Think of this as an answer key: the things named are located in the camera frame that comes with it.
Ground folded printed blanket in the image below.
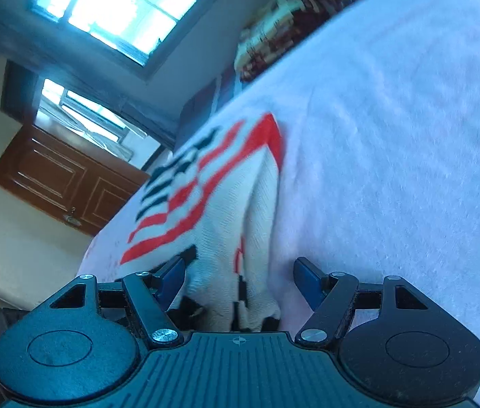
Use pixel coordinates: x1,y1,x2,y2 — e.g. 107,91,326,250
235,0,334,83

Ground brown wooden door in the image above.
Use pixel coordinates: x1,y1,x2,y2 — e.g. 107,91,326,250
0,124,151,236

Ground large window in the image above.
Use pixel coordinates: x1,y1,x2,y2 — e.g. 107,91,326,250
25,0,207,69

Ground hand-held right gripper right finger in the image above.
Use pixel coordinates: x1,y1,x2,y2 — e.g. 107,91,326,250
294,257,431,345

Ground small window behind doorway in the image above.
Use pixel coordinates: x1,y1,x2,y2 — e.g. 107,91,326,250
38,79,147,160

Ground white black red striped sweater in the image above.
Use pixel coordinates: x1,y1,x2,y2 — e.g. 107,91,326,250
120,113,285,332

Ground white bed blanket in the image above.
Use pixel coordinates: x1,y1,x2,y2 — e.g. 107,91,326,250
74,0,480,408

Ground purple striped bed sheet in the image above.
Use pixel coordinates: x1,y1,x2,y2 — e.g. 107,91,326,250
176,68,245,149

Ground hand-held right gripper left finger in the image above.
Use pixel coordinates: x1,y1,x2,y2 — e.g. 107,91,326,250
49,246,198,347

